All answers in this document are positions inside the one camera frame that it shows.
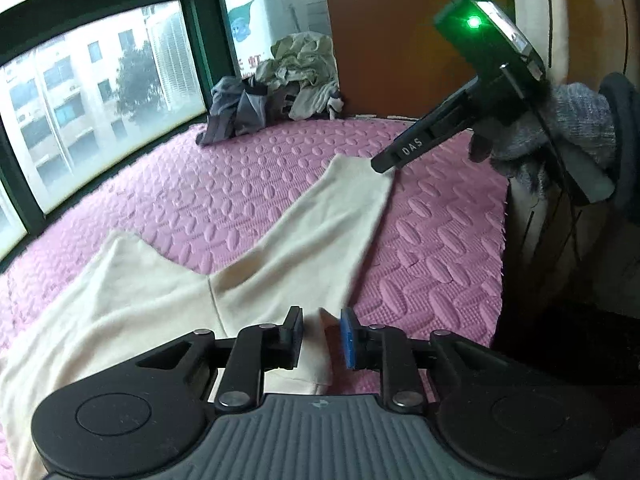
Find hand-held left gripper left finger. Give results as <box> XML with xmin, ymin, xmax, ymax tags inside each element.
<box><xmin>136</xmin><ymin>305</ymin><xmax>305</xmax><ymax>409</ymax></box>

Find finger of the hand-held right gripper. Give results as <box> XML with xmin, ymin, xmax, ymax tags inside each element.
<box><xmin>370</xmin><ymin>90</ymin><xmax>472</xmax><ymax>174</ymax></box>

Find brown wooden cabinet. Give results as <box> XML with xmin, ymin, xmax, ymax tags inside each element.
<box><xmin>320</xmin><ymin>0</ymin><xmax>518</xmax><ymax>121</ymax></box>

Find apartment building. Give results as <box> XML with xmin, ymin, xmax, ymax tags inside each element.
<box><xmin>0</xmin><ymin>2</ymin><xmax>186</xmax><ymax>201</ymax></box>

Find cream pants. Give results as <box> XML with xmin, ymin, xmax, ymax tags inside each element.
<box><xmin>0</xmin><ymin>152</ymin><xmax>399</xmax><ymax>480</ymax></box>

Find green window frame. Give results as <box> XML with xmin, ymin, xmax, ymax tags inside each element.
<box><xmin>0</xmin><ymin>0</ymin><xmax>321</xmax><ymax>261</ymax></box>

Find person's right hand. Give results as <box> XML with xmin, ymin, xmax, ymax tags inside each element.
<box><xmin>468</xmin><ymin>85</ymin><xmax>616</xmax><ymax>194</ymax></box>

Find window sticker with blue figure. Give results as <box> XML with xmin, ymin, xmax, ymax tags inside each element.
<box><xmin>227</xmin><ymin>0</ymin><xmax>259</xmax><ymax>46</ymax></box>

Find beige clothes pile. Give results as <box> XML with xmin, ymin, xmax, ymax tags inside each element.
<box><xmin>257</xmin><ymin>31</ymin><xmax>346</xmax><ymax>122</ymax></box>

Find grey outdoor air conditioner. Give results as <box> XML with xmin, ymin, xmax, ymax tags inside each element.
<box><xmin>145</xmin><ymin>6</ymin><xmax>202</xmax><ymax>111</ymax></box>

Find pink foam floor mat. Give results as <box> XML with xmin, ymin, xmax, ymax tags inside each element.
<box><xmin>0</xmin><ymin>115</ymin><xmax>511</xmax><ymax>480</ymax></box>

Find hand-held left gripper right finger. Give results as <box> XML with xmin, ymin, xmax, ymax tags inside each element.
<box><xmin>340</xmin><ymin>307</ymin><xmax>502</xmax><ymax>411</ymax></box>

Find green tree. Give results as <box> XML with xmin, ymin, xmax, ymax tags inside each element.
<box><xmin>115</xmin><ymin>42</ymin><xmax>163</xmax><ymax>123</ymax></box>

